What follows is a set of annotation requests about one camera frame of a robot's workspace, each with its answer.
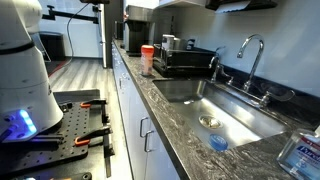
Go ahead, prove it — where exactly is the metal sink drain strainer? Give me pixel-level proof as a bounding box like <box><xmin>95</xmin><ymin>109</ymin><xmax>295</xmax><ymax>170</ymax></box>
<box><xmin>198</xmin><ymin>114</ymin><xmax>224</xmax><ymax>130</ymax></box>

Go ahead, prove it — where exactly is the stainless steel sink basin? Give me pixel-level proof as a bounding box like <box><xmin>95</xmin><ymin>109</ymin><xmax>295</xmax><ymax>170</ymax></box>
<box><xmin>152</xmin><ymin>78</ymin><xmax>291</xmax><ymax>153</ymax></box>

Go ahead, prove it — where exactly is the orange-lid plastic container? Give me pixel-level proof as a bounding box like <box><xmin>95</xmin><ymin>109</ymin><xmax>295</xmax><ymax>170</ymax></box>
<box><xmin>140</xmin><ymin>44</ymin><xmax>155</xmax><ymax>77</ymax></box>

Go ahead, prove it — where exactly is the white base cabinet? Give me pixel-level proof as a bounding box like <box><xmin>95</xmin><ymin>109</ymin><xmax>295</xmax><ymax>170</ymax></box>
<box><xmin>111</xmin><ymin>41</ymin><xmax>181</xmax><ymax>180</ymax></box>

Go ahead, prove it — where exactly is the black dish rack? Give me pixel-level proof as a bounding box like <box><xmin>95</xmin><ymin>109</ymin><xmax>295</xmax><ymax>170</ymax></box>
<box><xmin>153</xmin><ymin>43</ymin><xmax>218</xmax><ymax>78</ymax></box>

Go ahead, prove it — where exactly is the stainless steel pot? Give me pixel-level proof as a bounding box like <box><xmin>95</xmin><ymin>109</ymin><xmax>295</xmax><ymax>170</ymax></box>
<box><xmin>173</xmin><ymin>37</ymin><xmax>188</xmax><ymax>51</ymax></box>

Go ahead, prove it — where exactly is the small chrome faucet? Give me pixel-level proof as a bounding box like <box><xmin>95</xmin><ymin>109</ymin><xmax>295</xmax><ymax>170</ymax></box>
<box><xmin>209</xmin><ymin>46</ymin><xmax>226</xmax><ymax>84</ymax></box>

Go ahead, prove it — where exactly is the black coffee maker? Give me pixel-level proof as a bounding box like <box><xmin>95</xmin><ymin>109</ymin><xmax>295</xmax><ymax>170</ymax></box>
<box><xmin>123</xmin><ymin>4</ymin><xmax>156</xmax><ymax>57</ymax></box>

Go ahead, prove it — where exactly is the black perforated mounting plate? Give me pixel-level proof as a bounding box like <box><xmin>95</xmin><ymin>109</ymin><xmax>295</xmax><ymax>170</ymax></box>
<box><xmin>0</xmin><ymin>99</ymin><xmax>111</xmax><ymax>174</ymax></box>

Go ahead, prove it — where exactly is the tall chrome gooseneck faucet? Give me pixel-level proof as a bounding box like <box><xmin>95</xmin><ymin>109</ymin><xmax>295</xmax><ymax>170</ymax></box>
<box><xmin>237</xmin><ymin>33</ymin><xmax>266</xmax><ymax>94</ymax></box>

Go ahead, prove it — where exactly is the white paper towel sheet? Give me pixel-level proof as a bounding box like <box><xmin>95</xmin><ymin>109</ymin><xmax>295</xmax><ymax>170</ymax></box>
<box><xmin>214</xmin><ymin>0</ymin><xmax>252</xmax><ymax>14</ymax></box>

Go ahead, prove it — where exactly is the steel paper towel dispenser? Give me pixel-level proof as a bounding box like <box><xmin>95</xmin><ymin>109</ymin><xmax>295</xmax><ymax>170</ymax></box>
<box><xmin>204</xmin><ymin>0</ymin><xmax>278</xmax><ymax>14</ymax></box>

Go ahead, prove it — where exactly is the clear hand sanitizer bottle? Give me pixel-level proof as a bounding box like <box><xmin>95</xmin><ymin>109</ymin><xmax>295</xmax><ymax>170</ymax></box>
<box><xmin>276</xmin><ymin>124</ymin><xmax>320</xmax><ymax>180</ymax></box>

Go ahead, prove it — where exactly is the silver cabinet door handle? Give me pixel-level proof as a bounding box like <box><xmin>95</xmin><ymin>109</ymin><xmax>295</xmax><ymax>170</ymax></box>
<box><xmin>144</xmin><ymin>129</ymin><xmax>156</xmax><ymax>153</ymax></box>
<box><xmin>139</xmin><ymin>116</ymin><xmax>150</xmax><ymax>139</ymax></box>

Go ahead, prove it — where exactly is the chrome faucet lever handle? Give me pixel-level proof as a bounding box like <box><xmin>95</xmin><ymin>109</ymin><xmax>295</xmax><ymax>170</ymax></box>
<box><xmin>259</xmin><ymin>88</ymin><xmax>296</xmax><ymax>108</ymax></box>
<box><xmin>218</xmin><ymin>64</ymin><xmax>235</xmax><ymax>85</ymax></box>

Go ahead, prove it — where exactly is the orange-handled black bar clamp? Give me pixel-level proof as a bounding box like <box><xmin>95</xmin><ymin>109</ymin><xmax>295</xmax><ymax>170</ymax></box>
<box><xmin>73</xmin><ymin>123</ymin><xmax>116</xmax><ymax>179</ymax></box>
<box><xmin>79</xmin><ymin>98</ymin><xmax>111</xmax><ymax>124</ymax></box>

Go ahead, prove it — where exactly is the white wall cabinet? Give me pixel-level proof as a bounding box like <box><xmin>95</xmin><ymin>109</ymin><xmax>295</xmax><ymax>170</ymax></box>
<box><xmin>156</xmin><ymin>0</ymin><xmax>208</xmax><ymax>8</ymax></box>

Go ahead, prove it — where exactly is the black camera cable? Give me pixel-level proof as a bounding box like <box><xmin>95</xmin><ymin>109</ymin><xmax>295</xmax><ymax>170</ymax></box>
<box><xmin>65</xmin><ymin>2</ymin><xmax>91</xmax><ymax>63</ymax></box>

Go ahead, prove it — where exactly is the black stereo camera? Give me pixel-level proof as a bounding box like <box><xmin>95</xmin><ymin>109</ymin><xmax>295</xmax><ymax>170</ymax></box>
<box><xmin>79</xmin><ymin>0</ymin><xmax>111</xmax><ymax>5</ymax></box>

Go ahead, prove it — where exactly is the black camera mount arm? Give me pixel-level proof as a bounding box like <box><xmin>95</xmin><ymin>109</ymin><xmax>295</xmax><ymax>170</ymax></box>
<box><xmin>41</xmin><ymin>4</ymin><xmax>101</xmax><ymax>25</ymax></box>

